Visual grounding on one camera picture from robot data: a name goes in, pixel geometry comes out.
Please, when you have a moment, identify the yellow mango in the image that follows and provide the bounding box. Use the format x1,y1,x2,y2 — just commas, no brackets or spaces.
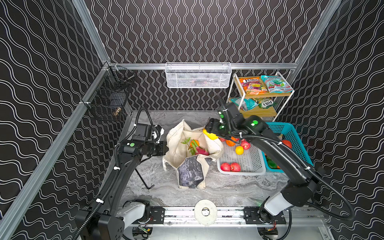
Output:
203,129,219,140

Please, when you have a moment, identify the cream canvas grocery bag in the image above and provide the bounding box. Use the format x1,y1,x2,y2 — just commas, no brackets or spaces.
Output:
163,120,223,189

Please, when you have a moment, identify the pink dragon fruit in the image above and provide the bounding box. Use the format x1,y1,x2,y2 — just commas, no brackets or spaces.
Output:
196,147,210,156

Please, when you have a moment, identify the green pink snack bag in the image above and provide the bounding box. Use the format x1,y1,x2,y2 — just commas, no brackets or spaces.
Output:
261,76,294,94

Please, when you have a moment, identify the red tomato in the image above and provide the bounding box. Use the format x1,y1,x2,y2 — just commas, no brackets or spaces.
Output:
282,140,292,149

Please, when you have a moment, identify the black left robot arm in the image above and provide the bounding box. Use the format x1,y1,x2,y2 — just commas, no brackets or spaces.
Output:
72,140,169,240

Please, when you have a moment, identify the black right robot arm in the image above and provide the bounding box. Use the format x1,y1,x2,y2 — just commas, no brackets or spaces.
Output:
205,102,356,223

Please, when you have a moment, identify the teal white snack bag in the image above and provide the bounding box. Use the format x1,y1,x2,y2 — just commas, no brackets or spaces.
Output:
231,97,258,112

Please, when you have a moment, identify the green candy bag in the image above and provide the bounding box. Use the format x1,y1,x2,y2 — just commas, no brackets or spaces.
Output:
255,98,276,109

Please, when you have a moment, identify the orange snack bag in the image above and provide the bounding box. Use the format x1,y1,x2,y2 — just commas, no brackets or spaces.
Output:
239,76,268,95

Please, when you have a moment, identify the orange tangerine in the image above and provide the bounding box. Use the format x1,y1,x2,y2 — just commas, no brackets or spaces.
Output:
226,139,237,147

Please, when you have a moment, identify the yellow lemon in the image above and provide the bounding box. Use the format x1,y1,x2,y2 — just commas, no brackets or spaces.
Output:
235,146,244,156

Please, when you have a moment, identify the black hex key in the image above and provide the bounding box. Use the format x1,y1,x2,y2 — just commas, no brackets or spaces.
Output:
135,169,155,190

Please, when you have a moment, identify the white wooden two-tier shelf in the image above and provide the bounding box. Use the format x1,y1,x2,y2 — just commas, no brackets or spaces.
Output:
227,72,295,122

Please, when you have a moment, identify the red apple front left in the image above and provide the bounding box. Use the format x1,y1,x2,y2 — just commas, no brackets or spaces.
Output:
220,163,231,172

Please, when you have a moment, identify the red apple front middle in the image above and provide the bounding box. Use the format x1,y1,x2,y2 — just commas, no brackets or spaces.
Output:
230,163,241,172

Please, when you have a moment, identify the white plastic fruit basket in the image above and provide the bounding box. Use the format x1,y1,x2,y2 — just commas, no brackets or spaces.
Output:
217,138,266,176

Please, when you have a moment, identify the teal plastic vegetable basket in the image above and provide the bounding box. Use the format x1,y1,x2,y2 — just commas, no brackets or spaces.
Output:
267,122,314,166

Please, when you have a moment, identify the green bell pepper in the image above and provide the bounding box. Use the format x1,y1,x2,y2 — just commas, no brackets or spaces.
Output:
267,160,280,169

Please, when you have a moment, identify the white round disc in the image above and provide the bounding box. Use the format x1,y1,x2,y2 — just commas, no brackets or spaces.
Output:
194,200,218,226

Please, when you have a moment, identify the black wire wall basket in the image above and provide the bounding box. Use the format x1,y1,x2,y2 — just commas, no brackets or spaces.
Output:
81,62,137,123

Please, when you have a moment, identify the white wire wall basket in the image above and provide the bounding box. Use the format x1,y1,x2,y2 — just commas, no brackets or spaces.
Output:
165,62,232,89

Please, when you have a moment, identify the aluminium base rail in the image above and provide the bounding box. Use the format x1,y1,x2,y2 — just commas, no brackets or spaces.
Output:
119,205,331,240

